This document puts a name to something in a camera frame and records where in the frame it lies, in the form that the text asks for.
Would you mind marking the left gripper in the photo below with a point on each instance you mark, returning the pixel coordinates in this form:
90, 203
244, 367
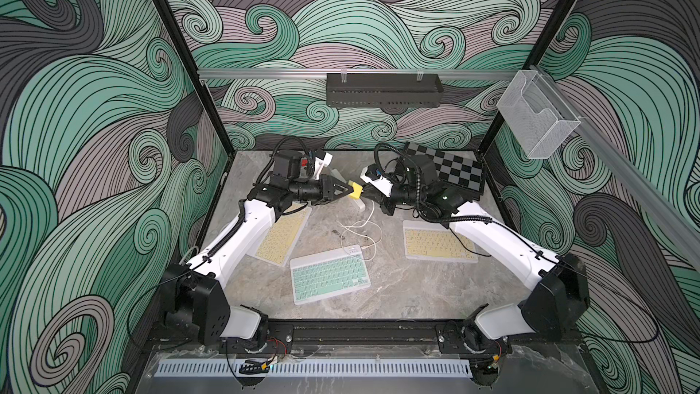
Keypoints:
325, 188

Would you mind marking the yellow charger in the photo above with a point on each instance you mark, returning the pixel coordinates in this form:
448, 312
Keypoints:
357, 191

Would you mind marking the yellow wireless keyboard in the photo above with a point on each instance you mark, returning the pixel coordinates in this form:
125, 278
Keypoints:
276, 247
432, 242

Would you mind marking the green wireless keyboard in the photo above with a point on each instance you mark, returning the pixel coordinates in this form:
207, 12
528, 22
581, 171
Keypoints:
329, 274

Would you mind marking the white power strip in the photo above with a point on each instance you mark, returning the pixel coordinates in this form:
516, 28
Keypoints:
359, 204

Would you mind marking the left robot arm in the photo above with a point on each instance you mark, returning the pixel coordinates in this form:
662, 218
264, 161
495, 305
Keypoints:
192, 296

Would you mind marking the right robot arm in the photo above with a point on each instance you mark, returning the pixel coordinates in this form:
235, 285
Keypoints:
558, 286

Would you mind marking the black checkered board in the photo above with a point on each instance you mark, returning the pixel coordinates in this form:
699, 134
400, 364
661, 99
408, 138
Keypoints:
463, 172

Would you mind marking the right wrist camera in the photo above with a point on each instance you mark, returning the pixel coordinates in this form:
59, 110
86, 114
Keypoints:
370, 175

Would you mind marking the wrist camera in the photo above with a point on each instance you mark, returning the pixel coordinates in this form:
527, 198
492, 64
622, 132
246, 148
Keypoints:
370, 175
316, 162

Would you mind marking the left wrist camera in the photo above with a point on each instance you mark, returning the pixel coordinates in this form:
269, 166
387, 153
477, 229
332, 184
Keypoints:
316, 162

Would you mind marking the black perforated wall tray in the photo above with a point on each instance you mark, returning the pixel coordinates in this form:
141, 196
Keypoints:
392, 92

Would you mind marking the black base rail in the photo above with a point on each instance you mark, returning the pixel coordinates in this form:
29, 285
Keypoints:
301, 338

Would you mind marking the aluminium wall rail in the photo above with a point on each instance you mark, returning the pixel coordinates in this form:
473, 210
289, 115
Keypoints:
275, 73

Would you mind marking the clear plastic wall bin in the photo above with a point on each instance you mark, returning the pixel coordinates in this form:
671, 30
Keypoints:
537, 113

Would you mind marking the white slotted cable duct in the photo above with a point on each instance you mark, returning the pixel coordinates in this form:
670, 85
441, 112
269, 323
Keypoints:
318, 368

